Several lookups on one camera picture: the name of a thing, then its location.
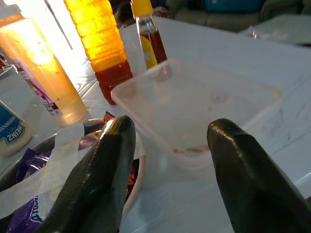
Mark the purple snack packet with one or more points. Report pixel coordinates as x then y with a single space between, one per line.
31 161

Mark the blue cushion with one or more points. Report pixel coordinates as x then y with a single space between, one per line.
233 4

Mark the steel bowl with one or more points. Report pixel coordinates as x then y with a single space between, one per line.
36 148

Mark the clear plastic food container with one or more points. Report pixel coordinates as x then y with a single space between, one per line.
194 109

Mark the Heinz mayonnaise squeeze bottle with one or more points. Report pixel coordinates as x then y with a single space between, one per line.
12 131

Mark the tall pale yellow sauce bottle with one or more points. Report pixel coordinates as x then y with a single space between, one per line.
46 72

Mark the grey-green sofa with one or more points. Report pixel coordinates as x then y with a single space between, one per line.
218 19

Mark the orange snack packet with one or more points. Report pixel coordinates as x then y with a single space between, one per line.
132 179

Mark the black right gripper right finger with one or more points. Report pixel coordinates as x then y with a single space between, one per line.
255 189

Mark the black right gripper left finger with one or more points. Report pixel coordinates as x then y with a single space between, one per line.
97 189

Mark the small yellow-capped syrup bottle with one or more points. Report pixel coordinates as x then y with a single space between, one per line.
155 41

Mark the large ribbed orange liquid bottle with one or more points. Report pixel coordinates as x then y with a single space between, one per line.
102 36

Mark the white tape strip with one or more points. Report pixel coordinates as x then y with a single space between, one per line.
48 174

